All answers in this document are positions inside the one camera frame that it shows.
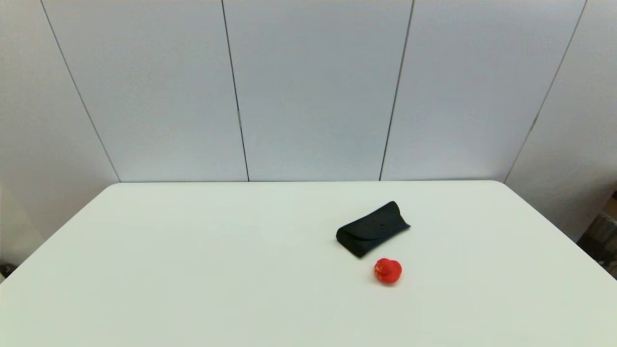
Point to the black glasses case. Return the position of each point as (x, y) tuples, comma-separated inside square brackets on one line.
[(371, 229)]

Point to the red rubber duck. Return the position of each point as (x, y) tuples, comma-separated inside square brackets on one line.
[(388, 271)]

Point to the dark floor object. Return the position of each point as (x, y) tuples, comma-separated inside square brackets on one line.
[(6, 270)]

